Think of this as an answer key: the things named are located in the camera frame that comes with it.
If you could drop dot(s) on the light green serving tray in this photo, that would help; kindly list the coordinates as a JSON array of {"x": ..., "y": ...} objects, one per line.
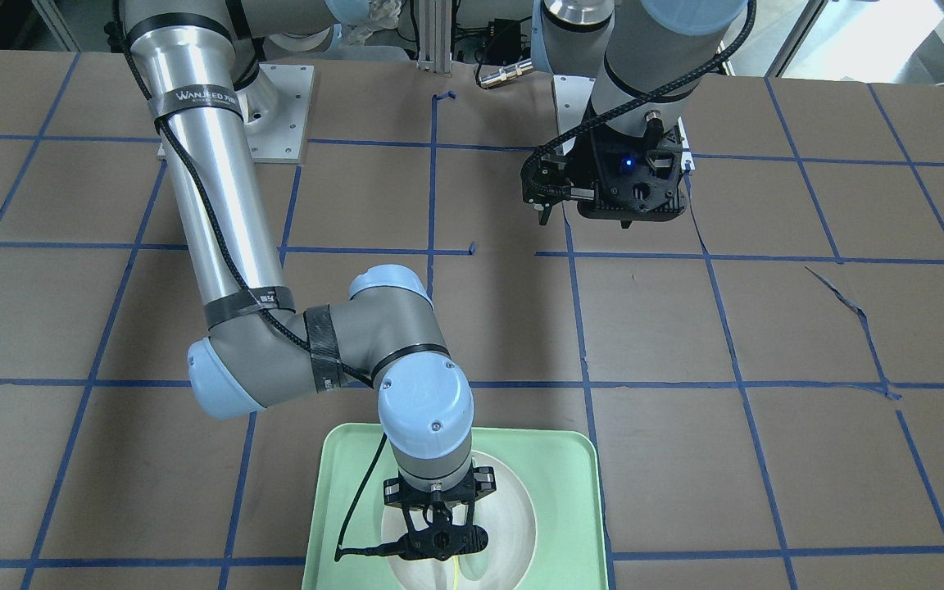
[{"x": 559, "y": 469}]

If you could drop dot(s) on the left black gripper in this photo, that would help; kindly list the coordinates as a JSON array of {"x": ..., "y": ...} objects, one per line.
[{"x": 579, "y": 170}]

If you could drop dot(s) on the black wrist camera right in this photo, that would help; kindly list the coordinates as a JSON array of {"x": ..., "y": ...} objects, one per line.
[{"x": 441, "y": 542}]

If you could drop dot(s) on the gold cylindrical tool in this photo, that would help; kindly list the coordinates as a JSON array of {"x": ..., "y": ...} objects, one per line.
[{"x": 503, "y": 75}]

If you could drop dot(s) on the white round plate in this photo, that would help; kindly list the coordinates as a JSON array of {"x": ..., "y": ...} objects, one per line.
[{"x": 509, "y": 518}]

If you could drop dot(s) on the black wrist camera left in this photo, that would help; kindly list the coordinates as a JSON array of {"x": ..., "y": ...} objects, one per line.
[{"x": 632, "y": 184}]

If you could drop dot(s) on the aluminium frame post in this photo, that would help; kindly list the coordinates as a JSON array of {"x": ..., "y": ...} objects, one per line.
[{"x": 435, "y": 36}]

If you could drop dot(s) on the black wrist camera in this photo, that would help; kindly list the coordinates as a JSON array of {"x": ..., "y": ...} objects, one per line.
[
  {"x": 441, "y": 542},
  {"x": 632, "y": 184}
]

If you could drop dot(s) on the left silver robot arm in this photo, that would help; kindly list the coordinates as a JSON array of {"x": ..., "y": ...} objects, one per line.
[{"x": 624, "y": 158}]

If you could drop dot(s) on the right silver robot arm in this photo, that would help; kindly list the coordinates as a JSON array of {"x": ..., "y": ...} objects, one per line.
[{"x": 260, "y": 350}]

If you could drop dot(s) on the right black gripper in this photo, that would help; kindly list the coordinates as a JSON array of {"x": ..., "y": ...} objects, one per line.
[{"x": 391, "y": 491}]

